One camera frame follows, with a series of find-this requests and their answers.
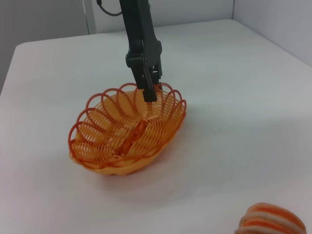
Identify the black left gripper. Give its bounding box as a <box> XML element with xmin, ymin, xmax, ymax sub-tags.
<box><xmin>119</xmin><ymin>0</ymin><xmax>163</xmax><ymax>102</ymax></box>

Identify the orange woven plastic basket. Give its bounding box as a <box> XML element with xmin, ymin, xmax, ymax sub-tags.
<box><xmin>67</xmin><ymin>82</ymin><xmax>188</xmax><ymax>176</ymax></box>

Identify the orange striped toy bread loaf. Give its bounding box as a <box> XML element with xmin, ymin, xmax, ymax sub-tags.
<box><xmin>234</xmin><ymin>202</ymin><xmax>307</xmax><ymax>234</ymax></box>

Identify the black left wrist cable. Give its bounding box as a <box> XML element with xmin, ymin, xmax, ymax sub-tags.
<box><xmin>97</xmin><ymin>0</ymin><xmax>122</xmax><ymax>17</ymax></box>

